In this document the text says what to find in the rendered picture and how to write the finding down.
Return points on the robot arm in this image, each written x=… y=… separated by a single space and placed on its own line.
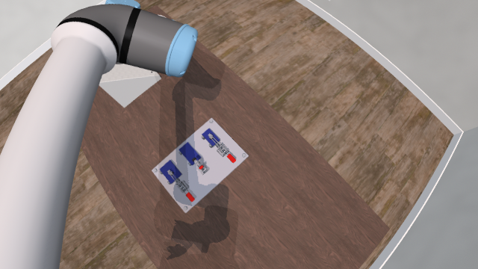
x=38 y=161

